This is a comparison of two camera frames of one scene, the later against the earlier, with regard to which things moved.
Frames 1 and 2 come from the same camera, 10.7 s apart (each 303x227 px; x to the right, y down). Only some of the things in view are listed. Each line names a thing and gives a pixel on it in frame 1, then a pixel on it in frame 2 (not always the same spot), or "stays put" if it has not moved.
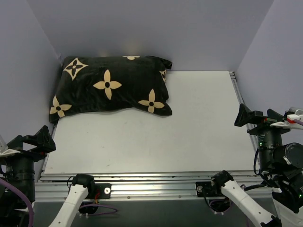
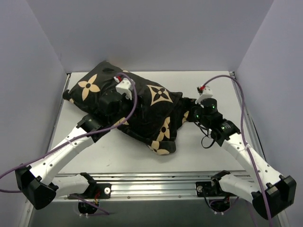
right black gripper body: [264, 127] → [197, 113]
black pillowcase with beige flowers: [115, 82] → [149, 113]
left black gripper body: [26, 154] → [110, 98]
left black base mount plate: [104, 189] stays put
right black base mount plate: [209, 189] stays put
